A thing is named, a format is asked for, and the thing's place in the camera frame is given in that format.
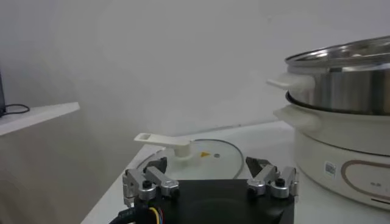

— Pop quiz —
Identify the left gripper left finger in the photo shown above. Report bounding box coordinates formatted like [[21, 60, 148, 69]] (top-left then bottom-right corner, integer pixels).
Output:
[[122, 156, 180, 202]]

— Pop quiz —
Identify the perforated steel steamer basket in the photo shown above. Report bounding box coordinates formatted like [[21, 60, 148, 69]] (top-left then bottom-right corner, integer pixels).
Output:
[[266, 35, 390, 116]]

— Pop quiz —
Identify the thin black looped cable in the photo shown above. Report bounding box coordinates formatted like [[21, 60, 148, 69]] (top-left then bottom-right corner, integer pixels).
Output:
[[3, 103, 31, 116]]

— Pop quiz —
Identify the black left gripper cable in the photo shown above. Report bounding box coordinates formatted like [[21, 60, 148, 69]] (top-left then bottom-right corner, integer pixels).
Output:
[[108, 206, 164, 224]]

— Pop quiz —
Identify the white electric cooker pot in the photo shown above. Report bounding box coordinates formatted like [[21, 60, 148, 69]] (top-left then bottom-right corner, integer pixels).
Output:
[[273, 91, 390, 211]]

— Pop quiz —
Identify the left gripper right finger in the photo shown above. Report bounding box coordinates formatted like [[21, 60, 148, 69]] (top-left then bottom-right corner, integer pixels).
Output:
[[245, 156, 300, 200]]

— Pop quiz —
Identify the white folding side table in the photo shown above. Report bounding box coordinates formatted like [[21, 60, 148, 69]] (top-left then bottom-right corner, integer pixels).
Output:
[[0, 102, 80, 137]]

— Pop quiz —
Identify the glass lid white handle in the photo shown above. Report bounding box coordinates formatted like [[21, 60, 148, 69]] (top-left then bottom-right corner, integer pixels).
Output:
[[133, 133, 245, 181]]

